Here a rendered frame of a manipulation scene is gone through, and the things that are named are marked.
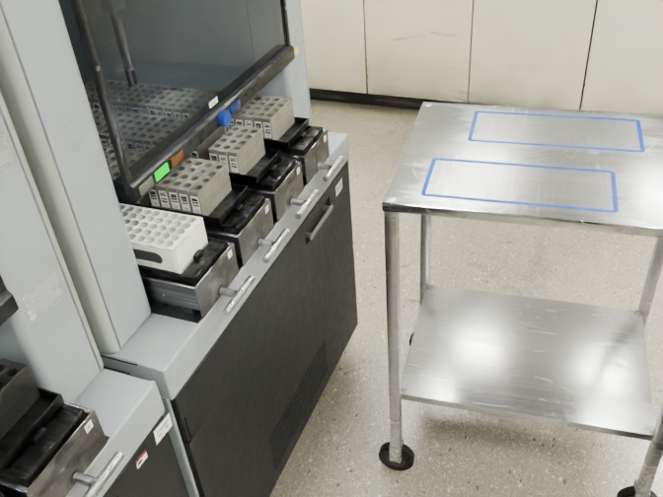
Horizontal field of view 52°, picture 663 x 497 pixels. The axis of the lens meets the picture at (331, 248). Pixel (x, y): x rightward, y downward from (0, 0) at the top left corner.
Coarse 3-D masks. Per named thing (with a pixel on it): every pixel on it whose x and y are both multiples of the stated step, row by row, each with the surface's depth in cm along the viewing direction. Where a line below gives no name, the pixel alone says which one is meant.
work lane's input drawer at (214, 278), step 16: (208, 240) 122; (224, 240) 121; (208, 256) 117; (224, 256) 120; (144, 272) 116; (160, 272) 115; (192, 272) 114; (208, 272) 116; (224, 272) 121; (160, 288) 116; (176, 288) 114; (192, 288) 113; (208, 288) 116; (224, 288) 120; (240, 288) 120; (176, 304) 117; (192, 304) 115; (208, 304) 117
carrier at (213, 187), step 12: (216, 168) 130; (204, 180) 127; (216, 180) 128; (228, 180) 132; (192, 192) 123; (204, 192) 125; (216, 192) 129; (228, 192) 133; (192, 204) 124; (204, 204) 125; (216, 204) 129
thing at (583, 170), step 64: (448, 128) 149; (512, 128) 147; (576, 128) 145; (640, 128) 143; (448, 192) 128; (512, 192) 126; (576, 192) 125; (640, 192) 124; (448, 320) 178; (512, 320) 177; (576, 320) 175; (640, 320) 174; (448, 384) 161; (512, 384) 160; (576, 384) 158; (640, 384) 157; (384, 448) 172
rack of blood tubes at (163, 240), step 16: (128, 208) 123; (144, 208) 122; (128, 224) 118; (144, 224) 119; (160, 224) 118; (176, 224) 118; (192, 224) 117; (144, 240) 114; (160, 240) 114; (176, 240) 114; (192, 240) 116; (144, 256) 120; (160, 256) 120; (176, 256) 112; (192, 256) 117; (176, 272) 114
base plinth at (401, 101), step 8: (312, 88) 362; (312, 96) 365; (320, 96) 363; (328, 96) 361; (336, 96) 359; (344, 96) 357; (352, 96) 356; (360, 96) 354; (368, 96) 352; (376, 96) 351; (384, 96) 349; (392, 96) 347; (360, 104) 356; (368, 104) 355; (376, 104) 353; (384, 104) 352; (392, 104) 350; (400, 104) 348; (408, 104) 346; (416, 104) 345; (472, 104) 334; (480, 104) 332
